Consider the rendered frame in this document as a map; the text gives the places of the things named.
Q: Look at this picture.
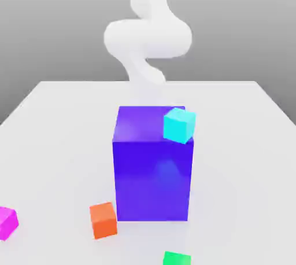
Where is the small magenta cube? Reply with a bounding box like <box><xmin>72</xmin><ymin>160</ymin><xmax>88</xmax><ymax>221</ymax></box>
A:
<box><xmin>0</xmin><ymin>206</ymin><xmax>20</xmax><ymax>242</ymax></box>

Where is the large purple box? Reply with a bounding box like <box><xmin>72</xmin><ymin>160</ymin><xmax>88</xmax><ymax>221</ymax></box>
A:
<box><xmin>112</xmin><ymin>105</ymin><xmax>194</xmax><ymax>222</ymax></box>

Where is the small cyan cube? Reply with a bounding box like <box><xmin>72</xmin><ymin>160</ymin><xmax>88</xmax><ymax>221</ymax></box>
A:
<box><xmin>162</xmin><ymin>107</ymin><xmax>197</xmax><ymax>145</ymax></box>

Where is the small orange cube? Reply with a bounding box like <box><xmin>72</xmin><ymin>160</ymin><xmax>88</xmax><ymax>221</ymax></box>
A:
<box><xmin>89</xmin><ymin>201</ymin><xmax>118</xmax><ymax>240</ymax></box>

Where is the small green cube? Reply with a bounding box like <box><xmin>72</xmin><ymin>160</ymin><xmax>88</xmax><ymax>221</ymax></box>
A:
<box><xmin>162</xmin><ymin>251</ymin><xmax>192</xmax><ymax>265</ymax></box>

